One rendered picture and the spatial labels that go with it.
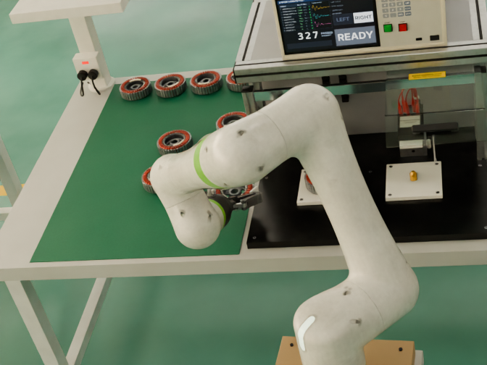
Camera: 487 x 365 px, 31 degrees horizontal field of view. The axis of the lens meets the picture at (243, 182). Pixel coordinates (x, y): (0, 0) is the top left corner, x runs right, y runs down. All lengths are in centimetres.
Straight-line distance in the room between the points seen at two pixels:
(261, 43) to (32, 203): 87
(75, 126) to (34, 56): 235
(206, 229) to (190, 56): 295
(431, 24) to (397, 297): 82
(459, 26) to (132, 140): 112
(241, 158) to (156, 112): 144
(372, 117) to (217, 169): 106
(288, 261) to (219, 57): 264
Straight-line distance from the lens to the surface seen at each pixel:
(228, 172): 166
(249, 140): 165
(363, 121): 268
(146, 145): 290
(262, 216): 246
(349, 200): 177
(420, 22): 237
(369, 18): 236
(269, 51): 250
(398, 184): 247
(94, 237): 259
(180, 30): 524
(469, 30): 247
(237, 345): 319
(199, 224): 206
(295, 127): 169
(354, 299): 180
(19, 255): 264
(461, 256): 232
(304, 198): 247
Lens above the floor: 231
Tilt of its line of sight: 36 degrees down
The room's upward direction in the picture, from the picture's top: 13 degrees counter-clockwise
